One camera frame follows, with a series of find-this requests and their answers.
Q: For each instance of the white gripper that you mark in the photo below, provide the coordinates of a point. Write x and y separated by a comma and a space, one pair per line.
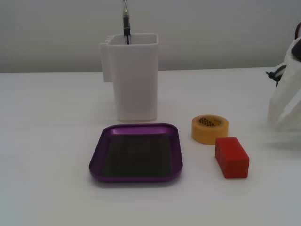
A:
287, 110

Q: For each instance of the yellow tape roll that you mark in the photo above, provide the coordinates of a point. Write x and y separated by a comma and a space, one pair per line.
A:
207, 135

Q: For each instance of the red rectangular block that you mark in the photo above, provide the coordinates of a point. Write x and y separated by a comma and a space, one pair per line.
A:
232, 160

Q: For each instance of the white plastic tool holder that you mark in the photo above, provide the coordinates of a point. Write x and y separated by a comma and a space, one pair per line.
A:
135, 82

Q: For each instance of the purple metal tray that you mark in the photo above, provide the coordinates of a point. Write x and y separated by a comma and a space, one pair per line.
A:
136, 153

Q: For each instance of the black pen in container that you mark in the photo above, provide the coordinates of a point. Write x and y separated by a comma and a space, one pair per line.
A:
126, 23

